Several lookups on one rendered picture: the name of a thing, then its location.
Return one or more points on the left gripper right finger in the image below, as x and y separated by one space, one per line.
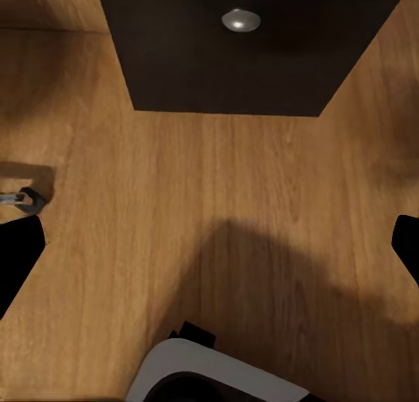
405 241

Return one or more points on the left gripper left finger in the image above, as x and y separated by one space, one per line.
22 241

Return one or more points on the swivel chair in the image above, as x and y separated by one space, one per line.
27 200

